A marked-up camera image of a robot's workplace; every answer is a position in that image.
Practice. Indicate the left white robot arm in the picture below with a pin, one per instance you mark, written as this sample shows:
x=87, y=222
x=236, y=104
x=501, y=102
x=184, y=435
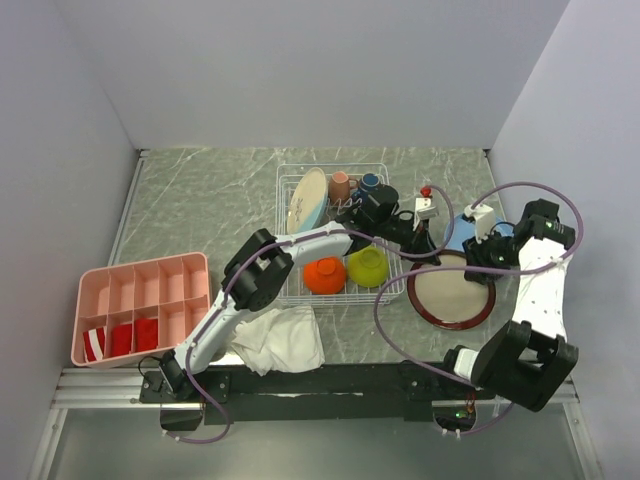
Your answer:
x=260, y=268

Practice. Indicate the yellow-green bowl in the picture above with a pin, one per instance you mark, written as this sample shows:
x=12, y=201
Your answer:
x=368, y=267

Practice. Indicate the pink printed ceramic mug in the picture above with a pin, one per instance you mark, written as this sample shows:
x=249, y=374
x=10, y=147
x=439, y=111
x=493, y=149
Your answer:
x=340, y=187

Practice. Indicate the beige blue leaf plate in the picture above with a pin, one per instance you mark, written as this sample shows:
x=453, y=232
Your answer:
x=308, y=202

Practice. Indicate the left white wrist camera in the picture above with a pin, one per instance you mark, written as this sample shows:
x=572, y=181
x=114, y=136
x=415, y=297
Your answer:
x=424, y=210

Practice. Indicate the red item in tray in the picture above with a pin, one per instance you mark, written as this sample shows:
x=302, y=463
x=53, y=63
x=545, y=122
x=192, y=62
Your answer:
x=121, y=339
x=146, y=334

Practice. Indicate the pink compartment tray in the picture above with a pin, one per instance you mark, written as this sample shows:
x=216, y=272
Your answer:
x=176, y=290

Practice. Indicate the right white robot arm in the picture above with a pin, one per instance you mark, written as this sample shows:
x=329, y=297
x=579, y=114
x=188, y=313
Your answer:
x=528, y=359

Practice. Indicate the black base beam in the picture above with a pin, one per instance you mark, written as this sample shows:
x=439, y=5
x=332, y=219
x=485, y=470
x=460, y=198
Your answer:
x=228, y=394

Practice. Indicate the dark red plate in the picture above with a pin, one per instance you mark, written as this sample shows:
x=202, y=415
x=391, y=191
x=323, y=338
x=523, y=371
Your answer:
x=447, y=300

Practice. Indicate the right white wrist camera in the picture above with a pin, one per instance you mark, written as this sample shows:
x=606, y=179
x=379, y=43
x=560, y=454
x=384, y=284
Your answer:
x=484, y=219

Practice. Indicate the red white striped item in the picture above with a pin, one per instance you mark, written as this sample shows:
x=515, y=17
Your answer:
x=94, y=342

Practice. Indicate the orange bowl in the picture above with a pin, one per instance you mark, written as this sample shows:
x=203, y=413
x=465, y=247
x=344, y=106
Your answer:
x=326, y=276

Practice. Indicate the white wire dish rack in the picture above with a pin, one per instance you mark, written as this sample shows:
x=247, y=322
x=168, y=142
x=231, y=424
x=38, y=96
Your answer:
x=329, y=237

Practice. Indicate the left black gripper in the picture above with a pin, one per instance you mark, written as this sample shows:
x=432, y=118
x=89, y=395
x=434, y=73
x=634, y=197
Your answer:
x=418, y=241

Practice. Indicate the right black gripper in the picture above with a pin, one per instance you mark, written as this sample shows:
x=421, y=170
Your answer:
x=475, y=254

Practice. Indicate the dark blue ceramic mug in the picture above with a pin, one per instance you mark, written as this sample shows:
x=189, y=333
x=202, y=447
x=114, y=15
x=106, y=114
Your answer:
x=367, y=183

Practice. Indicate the aluminium rail frame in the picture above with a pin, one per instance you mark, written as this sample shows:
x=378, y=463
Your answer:
x=120, y=388

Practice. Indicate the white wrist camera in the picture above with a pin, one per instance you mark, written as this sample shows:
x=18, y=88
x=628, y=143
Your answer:
x=484, y=219
x=424, y=210

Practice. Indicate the light blue plate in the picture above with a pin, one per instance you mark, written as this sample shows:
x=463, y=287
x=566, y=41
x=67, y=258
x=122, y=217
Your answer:
x=463, y=229

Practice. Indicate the white cloth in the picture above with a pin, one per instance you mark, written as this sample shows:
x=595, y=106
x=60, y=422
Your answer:
x=283, y=340

